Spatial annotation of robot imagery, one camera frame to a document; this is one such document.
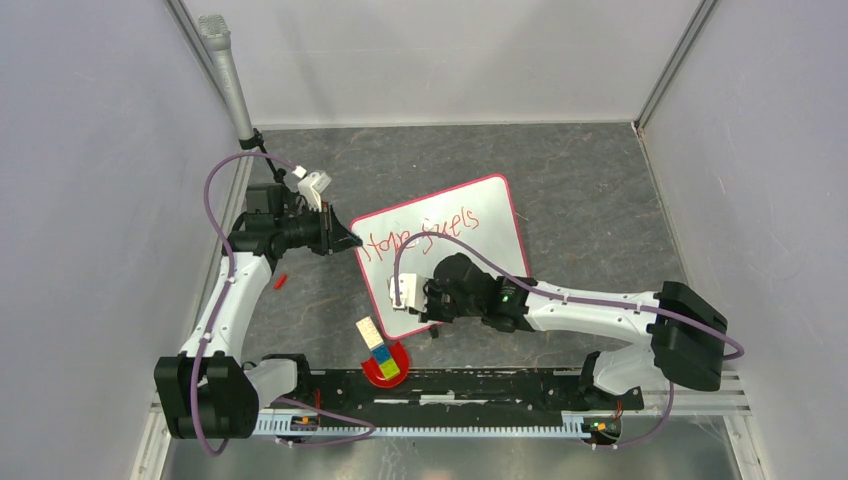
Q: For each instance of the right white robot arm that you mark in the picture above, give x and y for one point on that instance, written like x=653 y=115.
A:
x=671 y=335

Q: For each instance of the white toy brick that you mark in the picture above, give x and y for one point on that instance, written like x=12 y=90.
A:
x=369 y=333

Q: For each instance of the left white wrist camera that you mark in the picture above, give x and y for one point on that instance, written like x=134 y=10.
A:
x=311 y=187

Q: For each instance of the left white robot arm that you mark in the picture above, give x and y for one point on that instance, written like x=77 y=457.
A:
x=204 y=390

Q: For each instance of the red marker cap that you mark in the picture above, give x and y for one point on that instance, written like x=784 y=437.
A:
x=280 y=282

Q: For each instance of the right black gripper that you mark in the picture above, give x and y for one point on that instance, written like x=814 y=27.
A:
x=430 y=313

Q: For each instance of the green toy brick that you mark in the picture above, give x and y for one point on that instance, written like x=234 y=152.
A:
x=389 y=370

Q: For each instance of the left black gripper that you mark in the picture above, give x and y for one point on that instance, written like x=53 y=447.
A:
x=333 y=236

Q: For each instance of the blue toy brick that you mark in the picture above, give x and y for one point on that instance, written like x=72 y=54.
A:
x=381 y=354

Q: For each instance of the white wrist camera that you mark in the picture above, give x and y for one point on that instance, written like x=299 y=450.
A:
x=407 y=292
x=311 y=187

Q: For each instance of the red curved toy base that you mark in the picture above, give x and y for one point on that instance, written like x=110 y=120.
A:
x=373 y=375

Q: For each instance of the silver microphone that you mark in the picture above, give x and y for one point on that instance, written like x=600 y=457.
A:
x=216 y=38

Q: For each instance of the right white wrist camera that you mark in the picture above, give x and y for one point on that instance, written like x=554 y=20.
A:
x=407 y=292

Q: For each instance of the pink framed whiteboard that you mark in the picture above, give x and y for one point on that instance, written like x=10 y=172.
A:
x=479 y=213

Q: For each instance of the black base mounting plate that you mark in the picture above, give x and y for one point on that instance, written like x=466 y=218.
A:
x=481 y=397

